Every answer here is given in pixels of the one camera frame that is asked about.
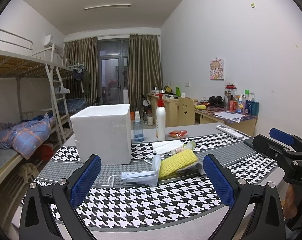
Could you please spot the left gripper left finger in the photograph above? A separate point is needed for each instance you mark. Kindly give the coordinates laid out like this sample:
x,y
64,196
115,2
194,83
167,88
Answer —
x,y
37,220

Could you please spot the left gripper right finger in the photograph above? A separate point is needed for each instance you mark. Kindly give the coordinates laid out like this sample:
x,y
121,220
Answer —
x,y
267,219

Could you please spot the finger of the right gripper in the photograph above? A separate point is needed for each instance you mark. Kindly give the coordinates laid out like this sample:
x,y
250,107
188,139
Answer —
x,y
272,149
285,138

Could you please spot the green tissue pack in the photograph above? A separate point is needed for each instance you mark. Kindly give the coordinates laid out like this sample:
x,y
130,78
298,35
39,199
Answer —
x,y
188,146

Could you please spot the yellow sponge cloth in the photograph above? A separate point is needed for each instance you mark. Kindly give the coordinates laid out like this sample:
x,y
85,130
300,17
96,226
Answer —
x,y
176,162

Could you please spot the white towel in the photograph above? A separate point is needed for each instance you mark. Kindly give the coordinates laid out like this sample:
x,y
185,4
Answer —
x,y
164,147

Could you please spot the person right hand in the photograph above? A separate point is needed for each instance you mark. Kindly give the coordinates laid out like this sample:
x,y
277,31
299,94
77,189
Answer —
x,y
289,207

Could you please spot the wooden desk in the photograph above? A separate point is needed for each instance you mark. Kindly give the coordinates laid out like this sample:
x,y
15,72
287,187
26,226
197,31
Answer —
x,y
171,107
241,122

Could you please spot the white remote control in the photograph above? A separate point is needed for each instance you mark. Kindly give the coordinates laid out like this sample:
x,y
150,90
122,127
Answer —
x,y
230,131

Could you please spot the white papers on desk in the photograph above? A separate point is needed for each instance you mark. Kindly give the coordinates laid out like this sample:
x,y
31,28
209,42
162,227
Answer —
x,y
231,116

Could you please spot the blue plaid quilt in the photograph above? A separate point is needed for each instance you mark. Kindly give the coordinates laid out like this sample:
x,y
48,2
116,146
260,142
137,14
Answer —
x,y
27,136

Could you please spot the red snack packet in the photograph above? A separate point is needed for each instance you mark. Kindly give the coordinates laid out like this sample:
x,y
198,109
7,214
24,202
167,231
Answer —
x,y
177,134

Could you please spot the wooden smiley chair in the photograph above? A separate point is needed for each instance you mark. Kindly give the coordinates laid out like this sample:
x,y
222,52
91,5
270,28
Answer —
x,y
186,112

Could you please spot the anime girl poster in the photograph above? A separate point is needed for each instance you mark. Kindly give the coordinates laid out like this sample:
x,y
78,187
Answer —
x,y
217,69

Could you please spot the white styrofoam box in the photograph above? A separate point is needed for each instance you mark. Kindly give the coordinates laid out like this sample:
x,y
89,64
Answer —
x,y
104,131

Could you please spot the far wooden desk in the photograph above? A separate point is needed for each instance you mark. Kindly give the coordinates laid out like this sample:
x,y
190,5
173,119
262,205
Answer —
x,y
171,107

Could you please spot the white red pump bottle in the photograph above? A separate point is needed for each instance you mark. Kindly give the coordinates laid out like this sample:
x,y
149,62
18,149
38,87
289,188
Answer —
x,y
160,119

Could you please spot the blue spray bottle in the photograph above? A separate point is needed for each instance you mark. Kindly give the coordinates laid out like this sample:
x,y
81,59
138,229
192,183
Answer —
x,y
138,135

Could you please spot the brown curtain right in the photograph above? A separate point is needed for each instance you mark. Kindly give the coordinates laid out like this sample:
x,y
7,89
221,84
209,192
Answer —
x,y
144,67

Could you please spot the brown curtain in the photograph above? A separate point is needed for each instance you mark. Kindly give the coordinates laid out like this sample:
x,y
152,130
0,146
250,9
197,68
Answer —
x,y
82,57
144,67

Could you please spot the brown curtain left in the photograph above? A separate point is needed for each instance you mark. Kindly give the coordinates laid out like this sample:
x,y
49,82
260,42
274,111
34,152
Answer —
x,y
82,57

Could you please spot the glass balcony door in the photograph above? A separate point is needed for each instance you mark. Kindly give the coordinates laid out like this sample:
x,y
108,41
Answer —
x,y
112,63

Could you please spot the white air conditioner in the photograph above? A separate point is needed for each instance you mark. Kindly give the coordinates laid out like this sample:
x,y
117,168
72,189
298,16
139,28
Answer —
x,y
49,41

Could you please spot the ceiling tube light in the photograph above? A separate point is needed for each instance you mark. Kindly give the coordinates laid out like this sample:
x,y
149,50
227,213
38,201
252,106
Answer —
x,y
104,6

